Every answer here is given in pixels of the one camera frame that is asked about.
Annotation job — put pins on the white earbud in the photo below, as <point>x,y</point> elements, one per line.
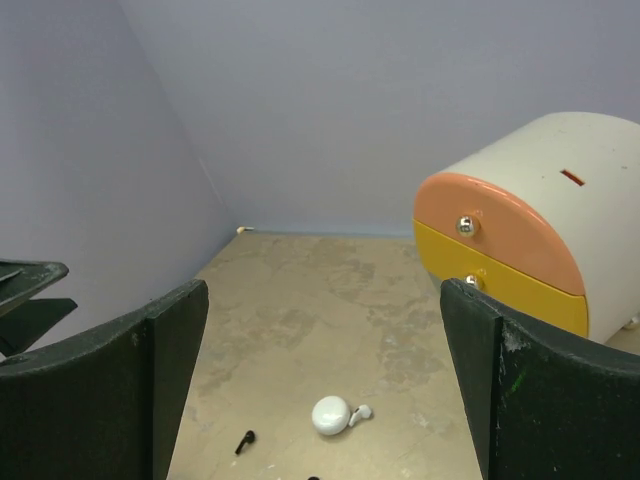
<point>362,412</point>

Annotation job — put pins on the white earbud charging case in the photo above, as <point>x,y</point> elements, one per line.
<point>331,415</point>

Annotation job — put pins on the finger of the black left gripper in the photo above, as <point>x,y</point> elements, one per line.
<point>24,319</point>

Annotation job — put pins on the round white drawer cabinet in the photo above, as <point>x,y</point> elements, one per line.
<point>545,220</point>

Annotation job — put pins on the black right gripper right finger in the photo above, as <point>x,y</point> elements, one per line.
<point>541,402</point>

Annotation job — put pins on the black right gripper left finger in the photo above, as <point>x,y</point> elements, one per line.
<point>106,403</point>

